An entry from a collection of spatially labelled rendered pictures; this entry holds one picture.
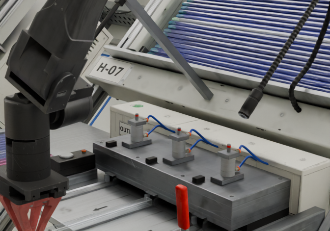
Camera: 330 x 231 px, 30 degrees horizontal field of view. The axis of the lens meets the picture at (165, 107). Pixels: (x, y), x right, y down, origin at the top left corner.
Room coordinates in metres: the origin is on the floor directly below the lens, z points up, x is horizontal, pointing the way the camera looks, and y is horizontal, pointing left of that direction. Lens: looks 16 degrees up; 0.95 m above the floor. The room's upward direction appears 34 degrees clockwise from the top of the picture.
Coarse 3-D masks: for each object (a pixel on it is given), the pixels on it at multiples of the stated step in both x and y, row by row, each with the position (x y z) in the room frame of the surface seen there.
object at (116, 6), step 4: (116, 4) 0.95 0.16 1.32; (112, 8) 0.95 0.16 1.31; (116, 8) 0.95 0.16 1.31; (112, 12) 0.95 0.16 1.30; (108, 16) 0.95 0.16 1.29; (104, 20) 0.95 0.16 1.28; (108, 20) 0.95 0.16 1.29; (100, 24) 0.95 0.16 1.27; (104, 24) 0.95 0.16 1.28; (100, 28) 0.95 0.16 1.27; (96, 32) 0.95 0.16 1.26; (96, 36) 0.95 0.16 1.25
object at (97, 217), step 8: (136, 200) 0.97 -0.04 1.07; (144, 200) 0.97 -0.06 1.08; (112, 208) 0.95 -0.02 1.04; (120, 208) 0.95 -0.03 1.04; (128, 208) 0.96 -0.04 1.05; (136, 208) 0.97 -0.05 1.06; (88, 216) 0.93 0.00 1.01; (96, 216) 0.93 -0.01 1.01; (104, 216) 0.93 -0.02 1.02; (112, 216) 0.94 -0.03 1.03; (64, 224) 0.91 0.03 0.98; (72, 224) 0.90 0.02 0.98; (80, 224) 0.91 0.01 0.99; (88, 224) 0.92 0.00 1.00
